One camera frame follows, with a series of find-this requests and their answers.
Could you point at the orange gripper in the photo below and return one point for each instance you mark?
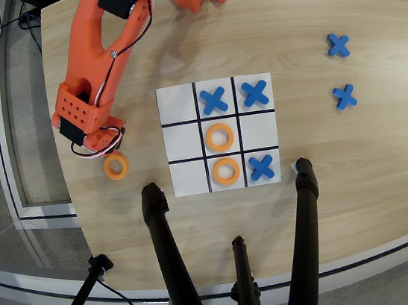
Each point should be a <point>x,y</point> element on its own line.
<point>115,125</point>

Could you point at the grey metal floor frame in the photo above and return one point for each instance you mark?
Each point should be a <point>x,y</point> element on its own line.
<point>2,149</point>

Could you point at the black tripod leg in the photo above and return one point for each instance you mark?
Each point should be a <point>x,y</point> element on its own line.
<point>303,237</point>
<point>168,255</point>
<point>244,275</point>

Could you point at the white tic-tac-toe board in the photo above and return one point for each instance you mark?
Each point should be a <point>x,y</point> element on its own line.
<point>181,140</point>

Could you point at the blue foam cross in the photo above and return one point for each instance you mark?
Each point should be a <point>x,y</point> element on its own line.
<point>255,93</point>
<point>339,45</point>
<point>345,97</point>
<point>214,100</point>
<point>262,167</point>

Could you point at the thin black stand pole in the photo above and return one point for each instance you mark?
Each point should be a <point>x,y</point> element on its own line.
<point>77,304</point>

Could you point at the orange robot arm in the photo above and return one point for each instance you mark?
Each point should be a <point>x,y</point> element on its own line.
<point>88,43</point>

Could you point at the small white paper tag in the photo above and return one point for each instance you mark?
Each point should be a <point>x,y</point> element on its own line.
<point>293,165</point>

